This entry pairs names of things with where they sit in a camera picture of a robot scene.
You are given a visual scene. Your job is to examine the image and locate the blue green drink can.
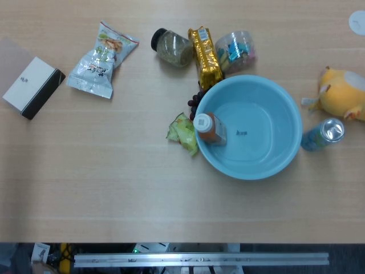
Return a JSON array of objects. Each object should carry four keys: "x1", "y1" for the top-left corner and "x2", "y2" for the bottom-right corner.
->
[{"x1": 301, "y1": 118, "x2": 345, "y2": 152}]

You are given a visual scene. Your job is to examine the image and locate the yellow duck plush toy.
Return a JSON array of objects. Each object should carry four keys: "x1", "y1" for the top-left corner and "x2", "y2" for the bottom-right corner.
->
[{"x1": 301, "y1": 66, "x2": 365, "y2": 123}]

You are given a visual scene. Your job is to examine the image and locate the light blue plastic basin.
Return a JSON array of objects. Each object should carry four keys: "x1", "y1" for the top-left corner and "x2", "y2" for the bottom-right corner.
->
[{"x1": 194, "y1": 74, "x2": 303, "y2": 180}]

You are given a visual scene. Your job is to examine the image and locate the crumpled green yellow wrapper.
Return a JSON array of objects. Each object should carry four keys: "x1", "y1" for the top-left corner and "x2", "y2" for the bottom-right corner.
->
[{"x1": 166, "y1": 112, "x2": 199, "y2": 157}]

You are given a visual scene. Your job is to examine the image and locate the orange juice bottle white cap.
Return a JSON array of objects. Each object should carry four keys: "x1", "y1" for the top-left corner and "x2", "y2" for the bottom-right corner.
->
[{"x1": 193, "y1": 112, "x2": 228, "y2": 146}]

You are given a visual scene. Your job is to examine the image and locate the dark grape bunch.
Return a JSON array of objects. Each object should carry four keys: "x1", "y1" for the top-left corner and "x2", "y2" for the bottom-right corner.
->
[{"x1": 186, "y1": 90, "x2": 206, "y2": 120}]

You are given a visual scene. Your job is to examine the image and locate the gold foil snack package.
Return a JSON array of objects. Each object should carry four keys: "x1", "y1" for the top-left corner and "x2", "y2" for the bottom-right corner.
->
[{"x1": 187, "y1": 26, "x2": 224, "y2": 91}]

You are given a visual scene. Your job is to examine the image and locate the glass seed jar black lid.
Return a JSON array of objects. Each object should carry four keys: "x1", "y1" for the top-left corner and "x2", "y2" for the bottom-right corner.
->
[{"x1": 150, "y1": 27, "x2": 194, "y2": 68}]

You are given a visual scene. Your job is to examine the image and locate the clear jar of coloured clips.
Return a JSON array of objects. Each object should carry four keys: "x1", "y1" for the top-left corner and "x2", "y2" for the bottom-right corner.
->
[{"x1": 214, "y1": 30, "x2": 257, "y2": 75}]

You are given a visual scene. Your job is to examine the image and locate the silver snack bag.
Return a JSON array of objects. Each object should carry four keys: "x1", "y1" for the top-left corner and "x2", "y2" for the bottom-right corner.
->
[{"x1": 66, "y1": 19, "x2": 140, "y2": 99}]

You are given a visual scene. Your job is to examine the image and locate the white and black box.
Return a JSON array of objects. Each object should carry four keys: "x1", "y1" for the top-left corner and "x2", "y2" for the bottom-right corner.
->
[{"x1": 0, "y1": 37, "x2": 66, "y2": 120}]

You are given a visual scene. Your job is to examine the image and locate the round grey table grommet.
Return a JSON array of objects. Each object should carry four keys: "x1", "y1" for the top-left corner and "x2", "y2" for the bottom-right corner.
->
[{"x1": 348, "y1": 10, "x2": 365, "y2": 37}]

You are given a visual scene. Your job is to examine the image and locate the aluminium profile rail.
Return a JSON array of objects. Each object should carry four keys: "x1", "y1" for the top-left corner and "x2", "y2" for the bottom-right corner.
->
[{"x1": 73, "y1": 252, "x2": 330, "y2": 268}]

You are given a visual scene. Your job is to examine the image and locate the yellow black post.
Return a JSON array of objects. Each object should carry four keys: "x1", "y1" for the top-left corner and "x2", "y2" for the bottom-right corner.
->
[{"x1": 59, "y1": 243, "x2": 71, "y2": 274}]

